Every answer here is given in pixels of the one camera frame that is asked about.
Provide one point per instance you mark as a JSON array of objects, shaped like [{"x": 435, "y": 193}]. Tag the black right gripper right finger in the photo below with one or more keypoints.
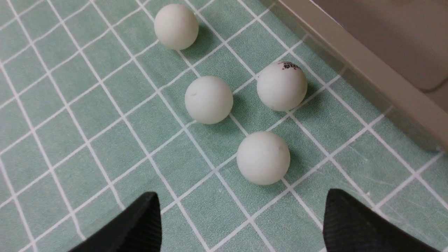
[{"x": 350, "y": 226}]

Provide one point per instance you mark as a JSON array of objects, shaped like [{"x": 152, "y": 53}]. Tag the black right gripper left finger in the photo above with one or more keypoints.
[{"x": 137, "y": 229}]

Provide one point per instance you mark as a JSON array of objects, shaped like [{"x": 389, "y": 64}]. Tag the white ping-pong ball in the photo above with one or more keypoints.
[
  {"x": 176, "y": 26},
  {"x": 263, "y": 158},
  {"x": 208, "y": 100}
]

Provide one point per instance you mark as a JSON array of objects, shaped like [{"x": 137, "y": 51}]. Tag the green checked tablecloth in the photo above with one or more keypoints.
[{"x": 93, "y": 115}]

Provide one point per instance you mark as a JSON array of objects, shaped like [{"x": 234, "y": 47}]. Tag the white ball with black mark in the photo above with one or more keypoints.
[{"x": 282, "y": 86}]

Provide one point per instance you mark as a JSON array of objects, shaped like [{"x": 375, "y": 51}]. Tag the olive green plastic bin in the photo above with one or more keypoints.
[{"x": 398, "y": 47}]

